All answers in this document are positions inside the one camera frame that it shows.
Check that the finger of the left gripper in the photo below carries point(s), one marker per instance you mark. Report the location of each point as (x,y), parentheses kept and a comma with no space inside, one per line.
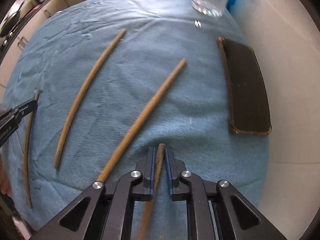
(25,109)

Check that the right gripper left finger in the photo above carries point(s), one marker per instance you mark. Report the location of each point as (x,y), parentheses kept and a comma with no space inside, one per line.
(143,186)

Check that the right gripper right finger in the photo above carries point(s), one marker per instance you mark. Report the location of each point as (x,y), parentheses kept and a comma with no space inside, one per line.
(177,190)

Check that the left hand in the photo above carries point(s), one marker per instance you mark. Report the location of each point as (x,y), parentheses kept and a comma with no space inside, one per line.
(4,180)

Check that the black wok pan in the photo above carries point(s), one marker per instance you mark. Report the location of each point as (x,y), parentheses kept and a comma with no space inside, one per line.
(10,22)

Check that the blue towel table cloth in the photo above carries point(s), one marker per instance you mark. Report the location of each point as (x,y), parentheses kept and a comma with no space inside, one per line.
(192,117)

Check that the black phone brown case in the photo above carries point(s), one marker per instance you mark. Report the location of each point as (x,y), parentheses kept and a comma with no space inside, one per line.
(249,111)

